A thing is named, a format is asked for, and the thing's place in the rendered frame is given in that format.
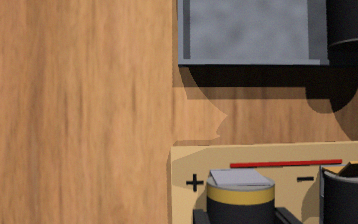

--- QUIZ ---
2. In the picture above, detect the grey square tray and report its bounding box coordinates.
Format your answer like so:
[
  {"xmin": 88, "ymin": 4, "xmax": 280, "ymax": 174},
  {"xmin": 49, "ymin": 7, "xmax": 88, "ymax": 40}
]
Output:
[{"xmin": 178, "ymin": 0, "xmax": 358, "ymax": 68}]

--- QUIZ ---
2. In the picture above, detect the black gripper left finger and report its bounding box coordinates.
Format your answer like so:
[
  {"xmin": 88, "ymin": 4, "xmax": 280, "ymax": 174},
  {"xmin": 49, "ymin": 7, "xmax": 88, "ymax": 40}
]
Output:
[{"xmin": 193, "ymin": 209, "xmax": 210, "ymax": 224}]

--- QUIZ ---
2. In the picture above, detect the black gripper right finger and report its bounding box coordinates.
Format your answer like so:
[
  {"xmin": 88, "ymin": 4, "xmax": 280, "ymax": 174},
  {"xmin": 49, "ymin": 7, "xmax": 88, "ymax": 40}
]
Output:
[{"xmin": 275, "ymin": 207, "xmax": 303, "ymax": 224}]

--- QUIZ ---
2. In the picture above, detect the black battery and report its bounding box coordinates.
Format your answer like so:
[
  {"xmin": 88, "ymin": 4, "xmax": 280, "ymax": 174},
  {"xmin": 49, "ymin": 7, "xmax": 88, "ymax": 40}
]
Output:
[
  {"xmin": 206, "ymin": 176, "xmax": 275, "ymax": 224},
  {"xmin": 324, "ymin": 171, "xmax": 358, "ymax": 224},
  {"xmin": 326, "ymin": 0, "xmax": 358, "ymax": 52}
]

